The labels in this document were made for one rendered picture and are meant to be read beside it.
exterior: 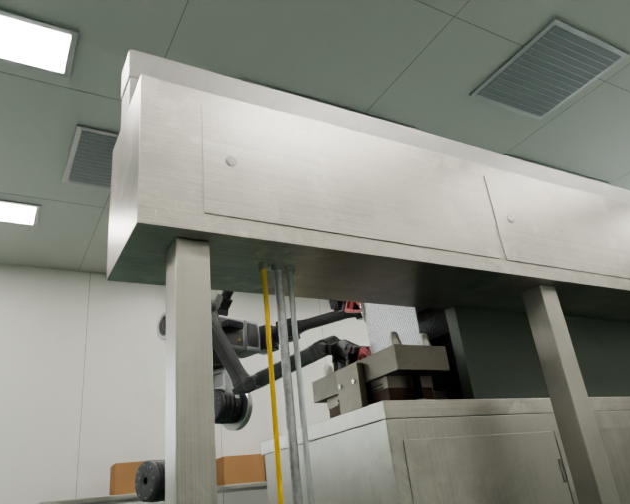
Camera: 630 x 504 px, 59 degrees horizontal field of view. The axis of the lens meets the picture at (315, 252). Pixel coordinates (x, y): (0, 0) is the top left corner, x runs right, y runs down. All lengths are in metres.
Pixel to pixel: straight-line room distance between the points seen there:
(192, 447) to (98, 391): 4.23
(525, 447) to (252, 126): 1.00
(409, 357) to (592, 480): 0.46
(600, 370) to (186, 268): 1.32
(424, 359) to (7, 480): 3.97
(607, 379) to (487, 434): 0.55
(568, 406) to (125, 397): 4.16
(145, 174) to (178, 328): 0.26
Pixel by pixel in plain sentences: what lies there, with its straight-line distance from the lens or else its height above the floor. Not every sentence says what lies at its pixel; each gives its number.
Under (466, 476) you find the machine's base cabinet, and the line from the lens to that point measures 1.37.
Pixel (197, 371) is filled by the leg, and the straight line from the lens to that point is 0.89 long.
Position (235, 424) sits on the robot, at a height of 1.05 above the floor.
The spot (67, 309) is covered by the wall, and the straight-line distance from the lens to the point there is 5.23.
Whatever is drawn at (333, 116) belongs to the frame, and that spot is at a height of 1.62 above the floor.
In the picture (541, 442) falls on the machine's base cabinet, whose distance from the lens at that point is 1.58.
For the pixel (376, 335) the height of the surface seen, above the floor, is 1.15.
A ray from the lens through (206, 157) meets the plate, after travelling 1.01.
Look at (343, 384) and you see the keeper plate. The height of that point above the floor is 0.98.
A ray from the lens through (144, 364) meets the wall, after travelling 5.20.
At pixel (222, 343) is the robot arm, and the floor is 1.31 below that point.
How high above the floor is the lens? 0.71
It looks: 24 degrees up
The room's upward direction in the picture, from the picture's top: 7 degrees counter-clockwise
